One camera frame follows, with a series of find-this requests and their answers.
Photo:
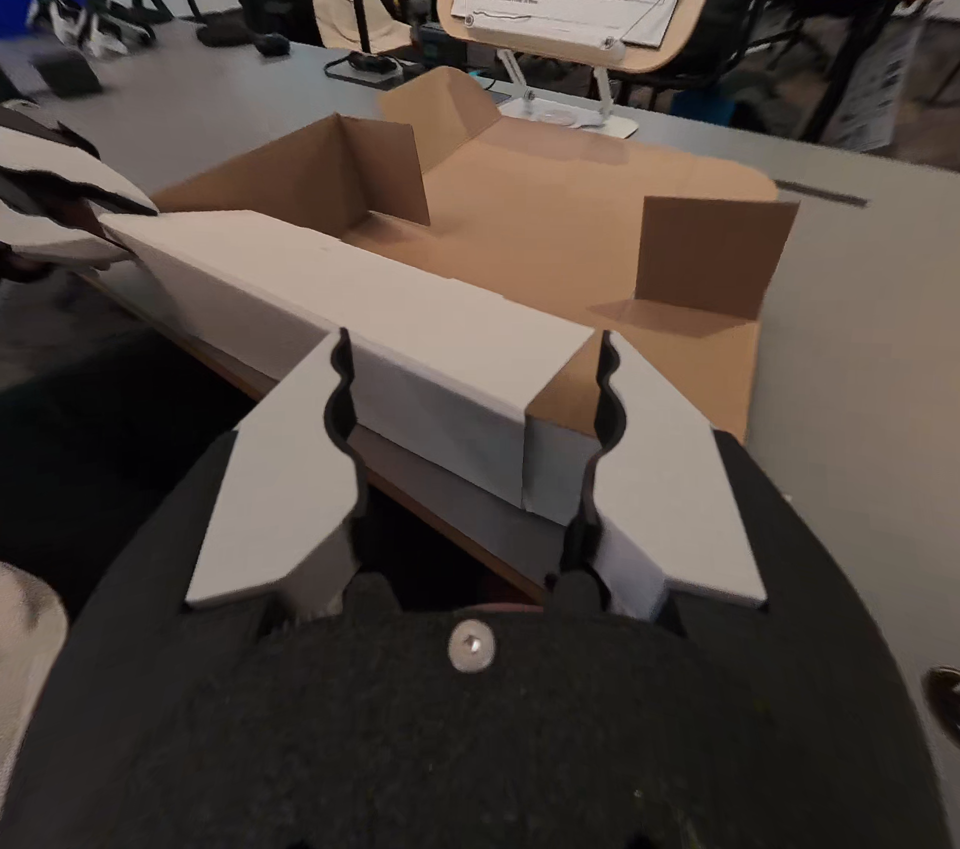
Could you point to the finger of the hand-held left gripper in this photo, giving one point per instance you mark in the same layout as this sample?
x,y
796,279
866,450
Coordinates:
x,y
60,240
67,159

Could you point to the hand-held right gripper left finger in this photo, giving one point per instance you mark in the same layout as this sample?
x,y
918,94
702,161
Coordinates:
x,y
277,489

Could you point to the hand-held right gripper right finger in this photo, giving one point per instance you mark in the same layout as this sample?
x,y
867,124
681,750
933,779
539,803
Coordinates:
x,y
667,489

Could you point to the white and brown cardboard box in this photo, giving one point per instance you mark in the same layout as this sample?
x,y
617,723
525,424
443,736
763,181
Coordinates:
x,y
540,219

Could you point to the small blue box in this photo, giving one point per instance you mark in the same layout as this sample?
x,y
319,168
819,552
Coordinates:
x,y
703,108

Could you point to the dark electronic box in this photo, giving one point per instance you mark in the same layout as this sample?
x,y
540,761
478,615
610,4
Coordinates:
x,y
435,45

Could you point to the dark square object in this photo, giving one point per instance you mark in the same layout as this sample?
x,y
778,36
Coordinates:
x,y
66,74

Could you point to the white blurred device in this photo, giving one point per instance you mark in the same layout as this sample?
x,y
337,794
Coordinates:
x,y
94,35

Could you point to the large blue bin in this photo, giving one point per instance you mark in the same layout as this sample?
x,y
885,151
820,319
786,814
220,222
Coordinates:
x,y
19,1

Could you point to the small black rounded object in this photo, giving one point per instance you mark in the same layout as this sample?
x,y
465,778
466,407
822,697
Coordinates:
x,y
271,44

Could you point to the black power adapter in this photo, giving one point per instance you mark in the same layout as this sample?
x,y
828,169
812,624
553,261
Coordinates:
x,y
369,63

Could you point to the black tape strip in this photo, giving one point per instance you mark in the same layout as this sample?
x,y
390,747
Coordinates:
x,y
821,193

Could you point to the white folding stand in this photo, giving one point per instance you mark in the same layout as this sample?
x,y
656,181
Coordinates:
x,y
577,118

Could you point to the white printed sign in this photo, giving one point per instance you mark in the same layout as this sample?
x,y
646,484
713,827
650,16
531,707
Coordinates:
x,y
874,88

